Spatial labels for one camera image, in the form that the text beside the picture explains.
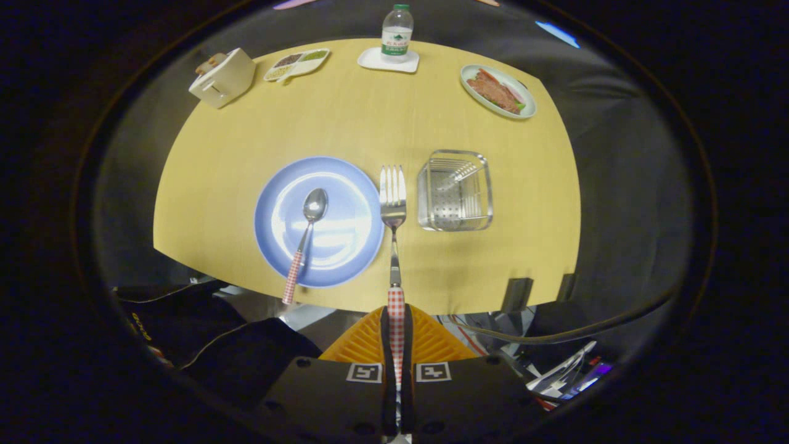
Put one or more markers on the clear plastic water bottle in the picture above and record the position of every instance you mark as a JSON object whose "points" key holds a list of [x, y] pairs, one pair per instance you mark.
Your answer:
{"points": [[397, 34]]}

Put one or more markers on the brown toast slice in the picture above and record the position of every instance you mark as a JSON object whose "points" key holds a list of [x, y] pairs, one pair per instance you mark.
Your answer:
{"points": [[203, 68], [217, 60]]}

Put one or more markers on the cream toaster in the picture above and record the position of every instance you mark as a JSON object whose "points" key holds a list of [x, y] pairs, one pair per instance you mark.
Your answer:
{"points": [[228, 80]]}

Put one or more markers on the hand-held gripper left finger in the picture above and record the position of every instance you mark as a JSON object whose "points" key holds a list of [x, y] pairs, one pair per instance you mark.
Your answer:
{"points": [[333, 394]]}

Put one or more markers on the blue round plate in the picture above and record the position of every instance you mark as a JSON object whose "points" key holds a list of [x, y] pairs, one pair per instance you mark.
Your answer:
{"points": [[345, 234]]}

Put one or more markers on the black table clamp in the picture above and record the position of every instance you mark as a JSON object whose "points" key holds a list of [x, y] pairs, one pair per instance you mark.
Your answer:
{"points": [[566, 287], [516, 295]]}

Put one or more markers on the red sliced meat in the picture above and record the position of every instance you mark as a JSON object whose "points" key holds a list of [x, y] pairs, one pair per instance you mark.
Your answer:
{"points": [[496, 92]]}

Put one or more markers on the pale green plate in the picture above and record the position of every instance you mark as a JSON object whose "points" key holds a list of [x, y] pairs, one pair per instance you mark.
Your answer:
{"points": [[524, 108]]}

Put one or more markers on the white divided snack dish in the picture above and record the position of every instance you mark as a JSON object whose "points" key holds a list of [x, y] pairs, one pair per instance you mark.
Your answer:
{"points": [[296, 65]]}

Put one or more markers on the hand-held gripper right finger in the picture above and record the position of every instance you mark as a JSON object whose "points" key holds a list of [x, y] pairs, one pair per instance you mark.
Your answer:
{"points": [[468, 394]]}

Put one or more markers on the white square coaster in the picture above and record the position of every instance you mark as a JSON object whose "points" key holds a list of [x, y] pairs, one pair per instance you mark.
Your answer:
{"points": [[370, 60]]}

